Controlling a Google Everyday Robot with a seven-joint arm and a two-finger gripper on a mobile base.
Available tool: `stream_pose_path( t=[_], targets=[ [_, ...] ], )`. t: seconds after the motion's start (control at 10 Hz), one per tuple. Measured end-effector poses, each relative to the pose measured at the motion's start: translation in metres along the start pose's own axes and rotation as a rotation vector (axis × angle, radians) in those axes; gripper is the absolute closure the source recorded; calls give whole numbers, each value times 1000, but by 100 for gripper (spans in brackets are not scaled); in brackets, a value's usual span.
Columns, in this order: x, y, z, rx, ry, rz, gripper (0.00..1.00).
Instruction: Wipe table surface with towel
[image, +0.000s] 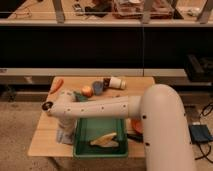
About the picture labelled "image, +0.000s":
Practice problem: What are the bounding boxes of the light blue towel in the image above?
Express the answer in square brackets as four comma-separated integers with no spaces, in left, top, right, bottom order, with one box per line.
[56,124,75,145]

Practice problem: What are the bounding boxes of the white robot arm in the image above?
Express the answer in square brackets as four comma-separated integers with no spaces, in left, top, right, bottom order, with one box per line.
[42,84,196,171]

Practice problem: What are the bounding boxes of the blue grey can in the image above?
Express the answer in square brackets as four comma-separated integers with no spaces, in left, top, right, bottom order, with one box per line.
[92,81,103,96]

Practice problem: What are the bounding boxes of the red yellow apple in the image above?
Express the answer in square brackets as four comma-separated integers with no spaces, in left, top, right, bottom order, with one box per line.
[81,86,93,97]

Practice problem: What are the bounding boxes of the green plastic tray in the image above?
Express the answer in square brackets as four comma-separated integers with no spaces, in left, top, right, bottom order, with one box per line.
[73,118,128,158]

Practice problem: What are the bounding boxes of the orange carrot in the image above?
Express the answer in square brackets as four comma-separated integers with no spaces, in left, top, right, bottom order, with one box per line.
[49,79,64,94]

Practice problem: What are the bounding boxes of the orange plate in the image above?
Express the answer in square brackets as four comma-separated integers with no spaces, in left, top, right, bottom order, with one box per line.
[131,119,143,133]

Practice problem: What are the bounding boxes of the yellow banana in tray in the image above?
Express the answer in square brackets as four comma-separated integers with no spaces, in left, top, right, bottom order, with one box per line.
[90,132,119,148]

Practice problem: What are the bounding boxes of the black tool beside tray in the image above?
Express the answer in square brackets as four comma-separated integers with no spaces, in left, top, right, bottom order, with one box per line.
[127,134,143,142]

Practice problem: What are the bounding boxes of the black box on shelf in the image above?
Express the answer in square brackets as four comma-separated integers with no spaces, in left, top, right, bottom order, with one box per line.
[185,55,213,82]

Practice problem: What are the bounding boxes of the black foot pedal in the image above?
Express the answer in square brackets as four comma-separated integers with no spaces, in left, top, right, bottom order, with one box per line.
[189,125,213,144]

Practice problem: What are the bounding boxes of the black floor cable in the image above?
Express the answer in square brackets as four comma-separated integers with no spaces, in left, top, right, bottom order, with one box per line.
[195,102,213,161]

